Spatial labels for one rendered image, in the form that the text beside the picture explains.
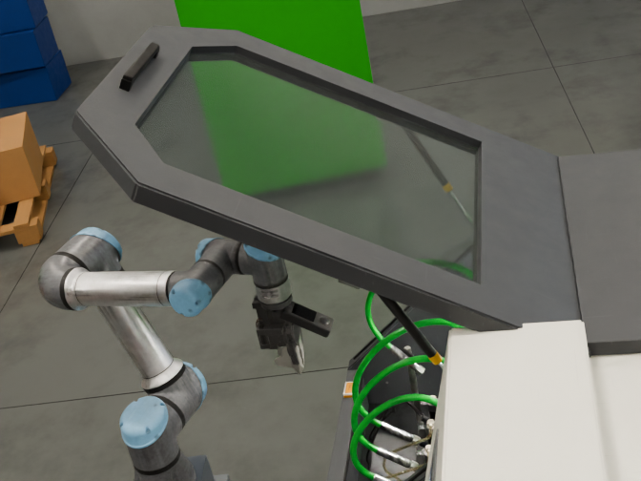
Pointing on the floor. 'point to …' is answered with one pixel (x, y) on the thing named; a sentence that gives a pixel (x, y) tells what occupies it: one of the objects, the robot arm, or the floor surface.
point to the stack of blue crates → (29, 55)
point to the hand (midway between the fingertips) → (301, 367)
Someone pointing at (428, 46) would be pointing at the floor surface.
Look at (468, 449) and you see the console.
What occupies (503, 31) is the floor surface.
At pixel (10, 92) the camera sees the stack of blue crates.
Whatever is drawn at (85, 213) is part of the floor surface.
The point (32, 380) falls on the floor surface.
